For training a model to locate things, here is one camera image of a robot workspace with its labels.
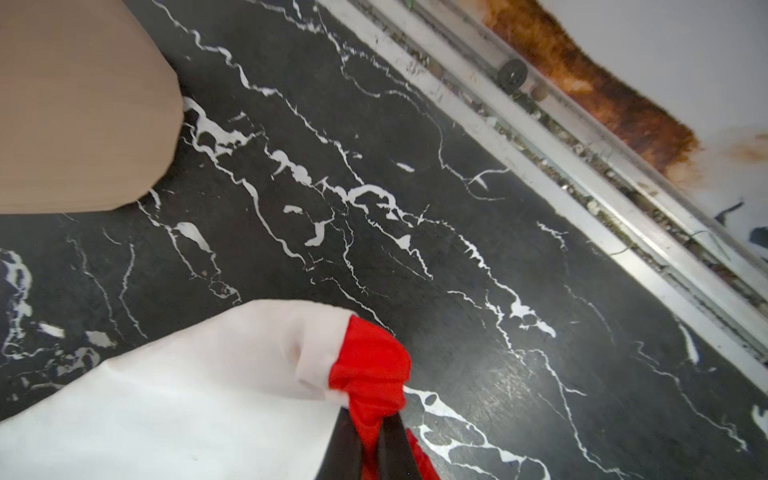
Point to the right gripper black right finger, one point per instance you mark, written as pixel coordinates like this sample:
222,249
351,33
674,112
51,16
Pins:
395,457

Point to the rainbow red hooded kids jacket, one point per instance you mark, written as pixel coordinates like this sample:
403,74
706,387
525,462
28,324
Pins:
252,393

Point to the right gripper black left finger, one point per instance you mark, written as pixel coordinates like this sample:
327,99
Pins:
343,459

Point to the pink pot with green plant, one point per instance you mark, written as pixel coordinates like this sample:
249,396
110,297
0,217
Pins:
90,109

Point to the aluminium frame profile bars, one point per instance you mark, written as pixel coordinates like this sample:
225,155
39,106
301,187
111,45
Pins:
649,116

